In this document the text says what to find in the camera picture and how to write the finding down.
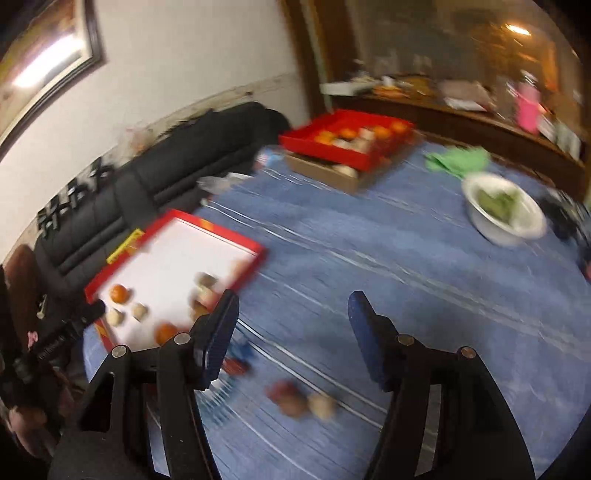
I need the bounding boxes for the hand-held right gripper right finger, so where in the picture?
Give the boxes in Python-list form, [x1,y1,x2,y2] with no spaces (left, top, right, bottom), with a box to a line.
[347,290,536,480]

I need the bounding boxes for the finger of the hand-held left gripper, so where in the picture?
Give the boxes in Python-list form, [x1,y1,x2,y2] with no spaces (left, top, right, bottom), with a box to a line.
[65,300,107,331]

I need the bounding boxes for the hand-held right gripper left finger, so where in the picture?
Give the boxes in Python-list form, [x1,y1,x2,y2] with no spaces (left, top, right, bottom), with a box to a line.
[48,289,241,480]

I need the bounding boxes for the red tray with white inside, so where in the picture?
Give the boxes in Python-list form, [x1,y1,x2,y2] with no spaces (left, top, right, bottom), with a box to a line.
[85,210,267,354]

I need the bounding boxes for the person's left hand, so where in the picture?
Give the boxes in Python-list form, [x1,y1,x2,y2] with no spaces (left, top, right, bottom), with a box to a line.
[9,405,59,461]

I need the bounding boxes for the red date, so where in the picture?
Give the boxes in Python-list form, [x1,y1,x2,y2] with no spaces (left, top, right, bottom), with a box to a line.
[222,357,252,377]
[268,381,301,400]

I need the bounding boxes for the blue plaid tablecloth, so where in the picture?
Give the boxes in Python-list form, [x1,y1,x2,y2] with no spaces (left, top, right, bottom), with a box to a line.
[83,134,591,480]

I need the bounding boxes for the clear plastic bag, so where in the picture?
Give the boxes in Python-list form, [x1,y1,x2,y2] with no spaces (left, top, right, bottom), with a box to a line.
[198,173,254,195]

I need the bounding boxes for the brown cardboard box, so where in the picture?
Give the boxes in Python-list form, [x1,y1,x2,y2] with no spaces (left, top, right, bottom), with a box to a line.
[284,136,419,195]

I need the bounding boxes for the white bowl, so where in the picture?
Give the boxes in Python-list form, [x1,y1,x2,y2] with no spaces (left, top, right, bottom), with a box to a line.
[462,173,548,247]

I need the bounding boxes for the black sofa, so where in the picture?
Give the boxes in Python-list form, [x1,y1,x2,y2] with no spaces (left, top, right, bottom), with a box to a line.
[34,102,291,296]

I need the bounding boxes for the green leaves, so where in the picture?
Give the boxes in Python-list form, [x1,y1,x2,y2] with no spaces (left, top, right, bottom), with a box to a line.
[478,189,520,222]

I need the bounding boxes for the red tray on cardboard box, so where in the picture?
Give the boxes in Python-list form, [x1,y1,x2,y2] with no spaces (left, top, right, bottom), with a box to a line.
[279,110,415,171]

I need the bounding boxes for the green cloth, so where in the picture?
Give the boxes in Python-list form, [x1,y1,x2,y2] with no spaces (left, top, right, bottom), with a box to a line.
[425,147,490,178]

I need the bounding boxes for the black device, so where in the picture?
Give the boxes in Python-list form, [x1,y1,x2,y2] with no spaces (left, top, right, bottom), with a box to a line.
[538,191,585,241]

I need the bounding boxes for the white flat box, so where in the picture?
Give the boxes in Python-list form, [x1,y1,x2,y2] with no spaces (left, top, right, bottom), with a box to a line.
[321,80,370,96]

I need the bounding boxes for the glass jar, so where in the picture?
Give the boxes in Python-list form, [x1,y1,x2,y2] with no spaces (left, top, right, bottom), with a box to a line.
[494,76,518,121]

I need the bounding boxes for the pink bottle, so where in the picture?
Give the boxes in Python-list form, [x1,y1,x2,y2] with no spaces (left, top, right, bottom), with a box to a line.
[517,85,541,132]

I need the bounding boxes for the wooden glass cabinet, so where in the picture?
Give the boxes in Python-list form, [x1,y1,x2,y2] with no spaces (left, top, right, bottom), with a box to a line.
[281,0,591,199]

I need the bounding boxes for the framed wall picture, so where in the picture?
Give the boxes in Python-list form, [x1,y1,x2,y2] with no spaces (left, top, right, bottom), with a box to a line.
[0,0,106,155]

